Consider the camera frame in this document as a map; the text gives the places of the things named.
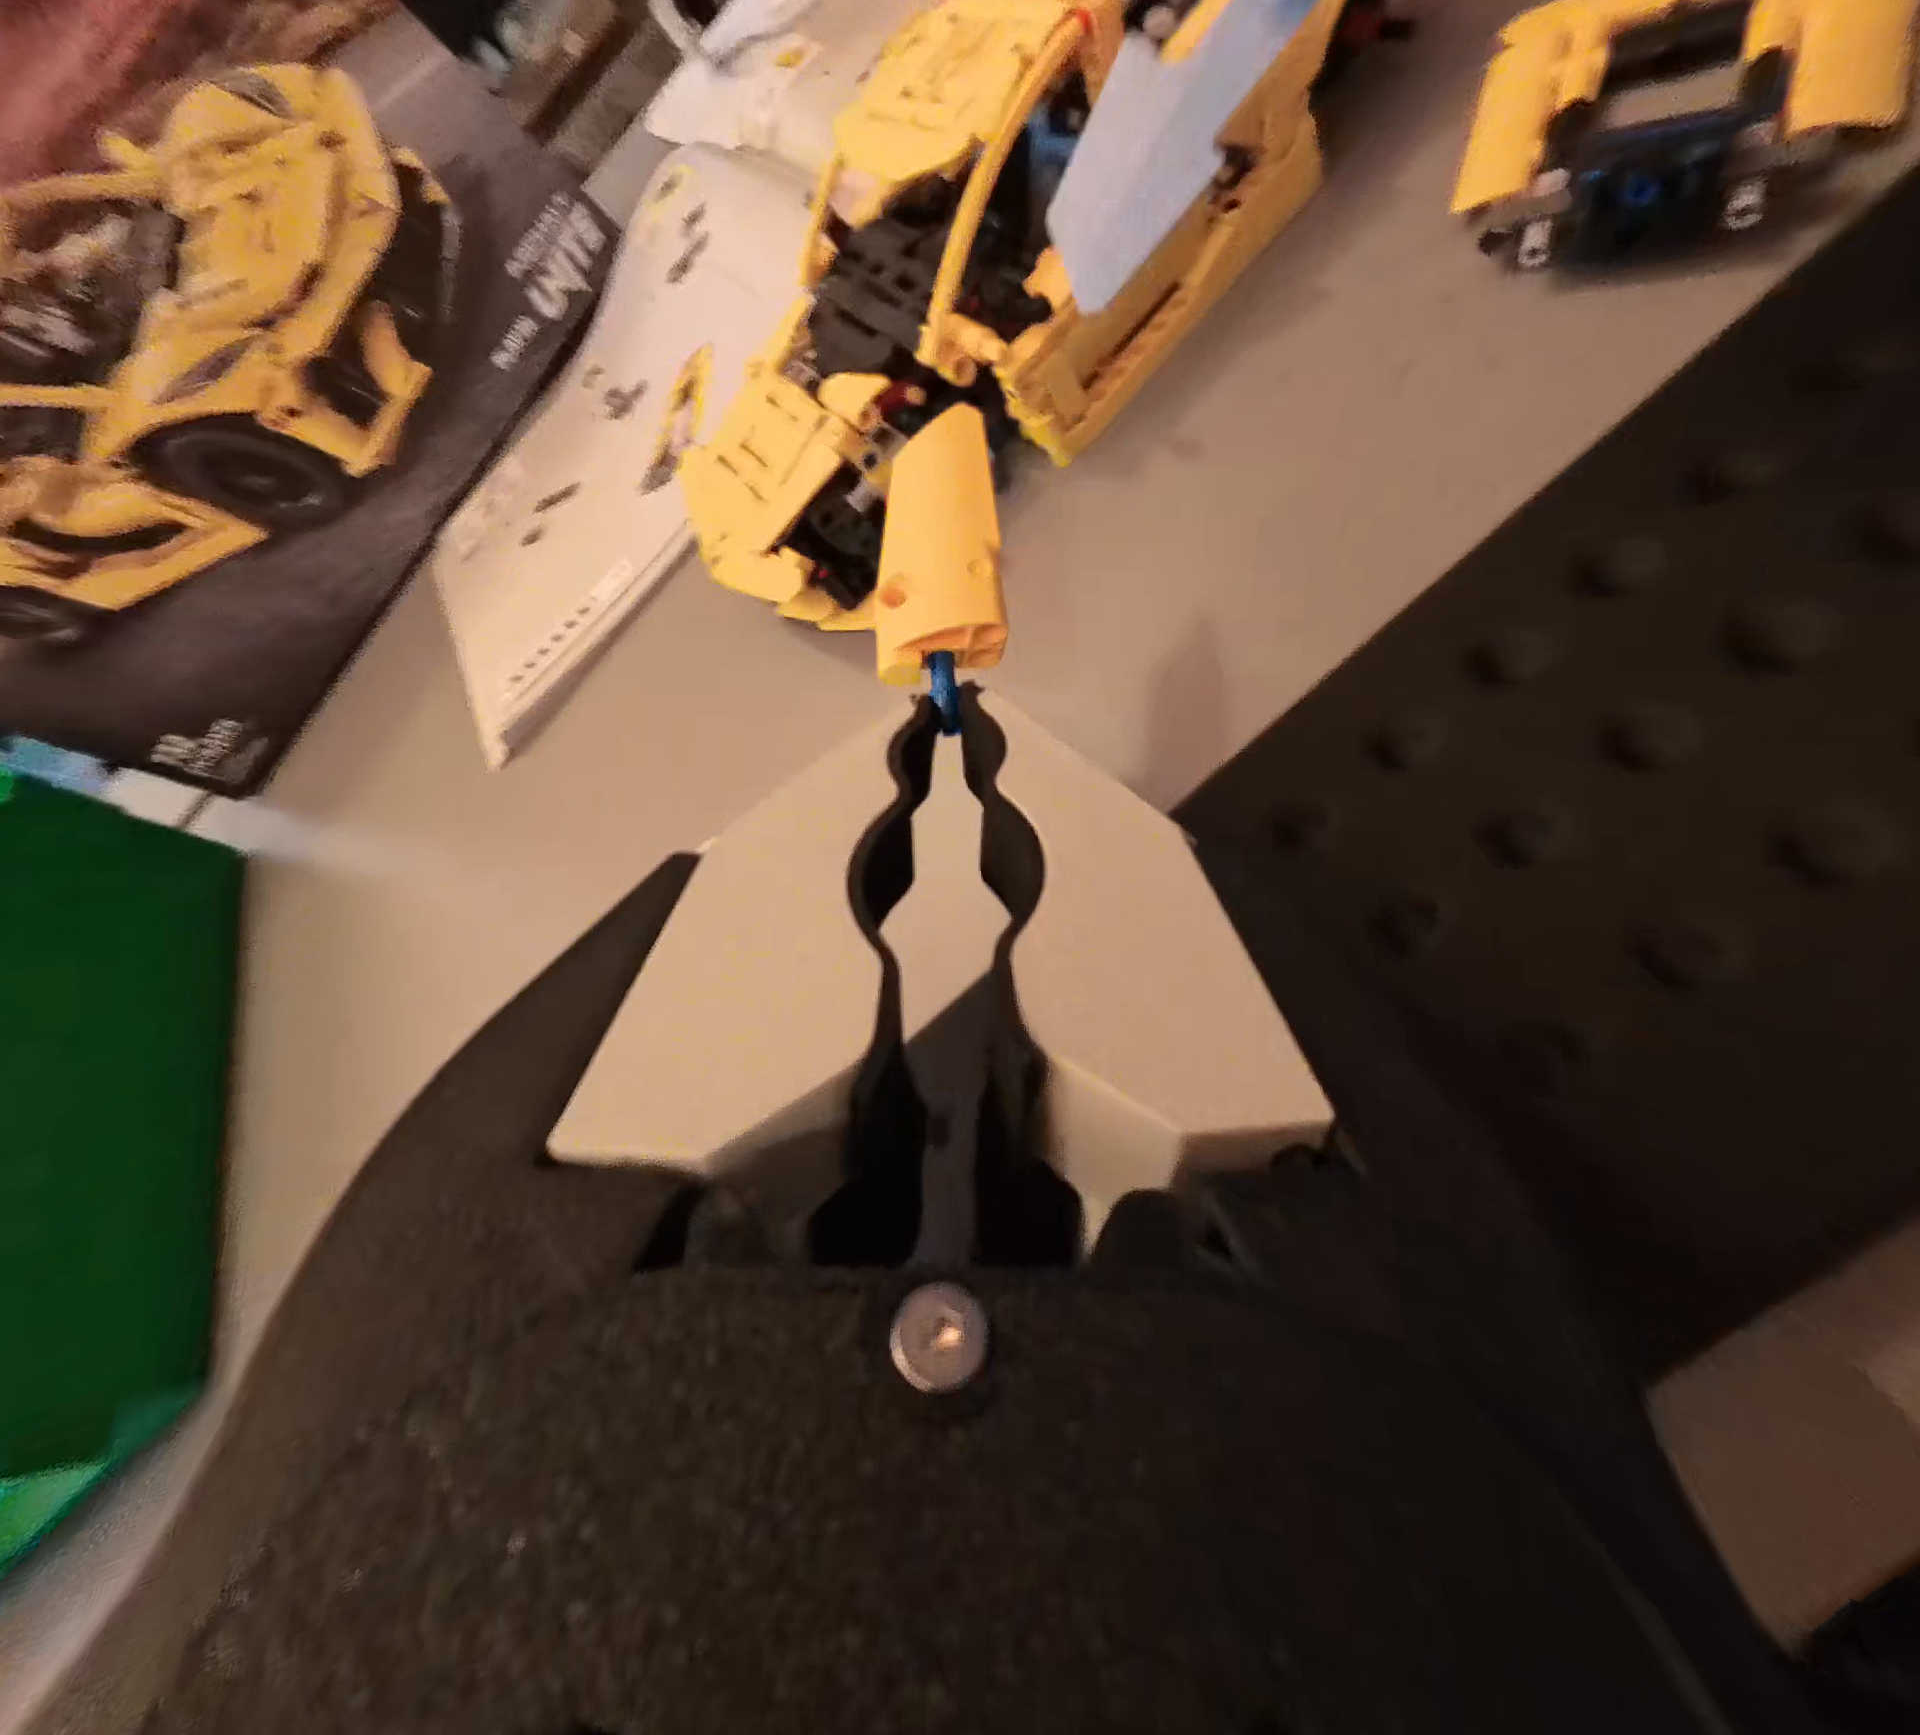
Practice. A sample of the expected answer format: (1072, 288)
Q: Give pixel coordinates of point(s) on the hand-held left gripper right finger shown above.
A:
(1170, 1001)

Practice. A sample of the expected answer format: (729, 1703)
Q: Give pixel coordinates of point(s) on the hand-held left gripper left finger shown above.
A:
(734, 1017)

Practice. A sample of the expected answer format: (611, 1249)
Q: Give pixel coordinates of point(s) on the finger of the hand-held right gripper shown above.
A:
(1155, 145)

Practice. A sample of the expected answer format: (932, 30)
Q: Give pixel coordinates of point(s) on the blue connector pin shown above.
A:
(943, 701)

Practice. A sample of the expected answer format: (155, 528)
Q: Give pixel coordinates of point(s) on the yellow brick panel piece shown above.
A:
(943, 536)

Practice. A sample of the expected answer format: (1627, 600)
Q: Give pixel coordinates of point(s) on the grey desk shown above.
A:
(1275, 491)

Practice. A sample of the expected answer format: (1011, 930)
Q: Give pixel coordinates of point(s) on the yellow brick toy car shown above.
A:
(960, 85)

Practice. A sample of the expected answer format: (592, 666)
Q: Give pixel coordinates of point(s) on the yellow U-shaped brick assembly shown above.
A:
(1544, 100)

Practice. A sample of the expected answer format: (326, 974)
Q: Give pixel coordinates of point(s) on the open instruction booklet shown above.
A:
(600, 491)

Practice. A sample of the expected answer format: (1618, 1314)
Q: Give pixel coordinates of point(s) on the black perforated board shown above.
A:
(1648, 716)

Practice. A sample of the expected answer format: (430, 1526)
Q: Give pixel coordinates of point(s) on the green plastic bin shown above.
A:
(105, 1091)

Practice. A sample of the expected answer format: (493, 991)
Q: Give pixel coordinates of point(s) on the toy car box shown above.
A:
(224, 339)

